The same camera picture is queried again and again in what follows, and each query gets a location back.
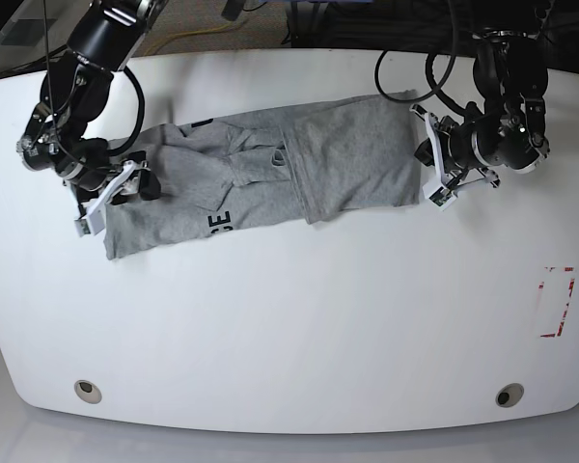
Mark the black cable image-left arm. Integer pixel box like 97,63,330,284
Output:
35,1,154,166

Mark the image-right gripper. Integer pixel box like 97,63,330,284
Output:
414,120,478,172

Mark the right table cable grommet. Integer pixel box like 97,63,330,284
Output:
495,383,525,408

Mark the table cable grommet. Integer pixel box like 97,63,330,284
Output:
495,383,525,408
74,380,102,404

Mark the red tape rectangle marking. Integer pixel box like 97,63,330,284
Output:
535,266,576,339

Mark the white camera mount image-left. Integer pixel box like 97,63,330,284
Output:
69,160,150,237

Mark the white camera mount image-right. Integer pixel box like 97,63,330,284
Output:
409,103,502,212

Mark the left table cable grommet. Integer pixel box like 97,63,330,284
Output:
74,380,102,404

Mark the grey T-shirt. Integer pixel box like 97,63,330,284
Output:
104,95,420,260

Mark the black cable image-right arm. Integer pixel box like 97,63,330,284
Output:
373,1,468,116

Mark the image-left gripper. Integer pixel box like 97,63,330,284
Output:
62,150,161,203

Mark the yellow cable on floor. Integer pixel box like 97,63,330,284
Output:
144,17,252,56

